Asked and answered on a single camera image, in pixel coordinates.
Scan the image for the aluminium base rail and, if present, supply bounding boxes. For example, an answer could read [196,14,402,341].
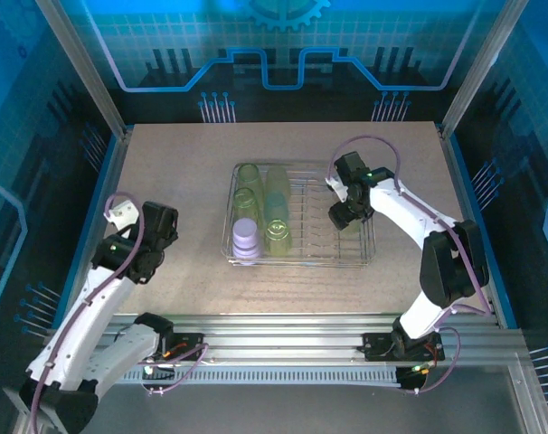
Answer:
[43,314,528,363]

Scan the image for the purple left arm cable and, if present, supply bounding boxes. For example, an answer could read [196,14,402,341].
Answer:
[29,192,145,434]

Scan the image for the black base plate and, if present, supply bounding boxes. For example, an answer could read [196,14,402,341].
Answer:
[362,332,446,363]
[163,332,207,363]

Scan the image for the green translucent plastic cup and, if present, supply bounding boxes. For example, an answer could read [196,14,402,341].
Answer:
[231,187,262,222]
[262,219,293,257]
[235,162,266,195]

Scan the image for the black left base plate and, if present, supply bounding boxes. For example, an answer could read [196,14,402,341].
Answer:
[163,332,207,363]

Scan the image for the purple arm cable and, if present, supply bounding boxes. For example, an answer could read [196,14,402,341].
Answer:
[326,135,495,317]
[29,192,145,434]

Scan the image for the aluminium table side rail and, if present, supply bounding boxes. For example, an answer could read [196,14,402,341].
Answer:
[47,128,135,331]
[439,128,519,329]

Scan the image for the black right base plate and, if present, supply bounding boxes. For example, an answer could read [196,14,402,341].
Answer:
[362,332,446,363]

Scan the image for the metal wire dish rack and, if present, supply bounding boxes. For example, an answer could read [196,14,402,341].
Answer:
[221,161,378,272]

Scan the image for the aluminium frame post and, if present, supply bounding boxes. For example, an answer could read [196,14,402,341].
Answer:
[33,0,133,139]
[439,0,531,139]

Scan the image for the grey slotted cable duct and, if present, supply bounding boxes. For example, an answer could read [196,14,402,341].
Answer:
[119,363,400,388]

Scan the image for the purple plastic cup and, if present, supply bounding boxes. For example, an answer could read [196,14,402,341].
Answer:
[231,217,265,266]

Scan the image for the teal translucent plastic cup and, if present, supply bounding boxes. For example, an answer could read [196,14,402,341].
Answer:
[262,192,291,225]

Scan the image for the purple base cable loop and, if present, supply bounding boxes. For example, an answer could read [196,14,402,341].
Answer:
[140,343,210,399]
[402,327,461,397]

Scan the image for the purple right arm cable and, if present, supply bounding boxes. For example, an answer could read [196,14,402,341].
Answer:
[326,135,495,317]

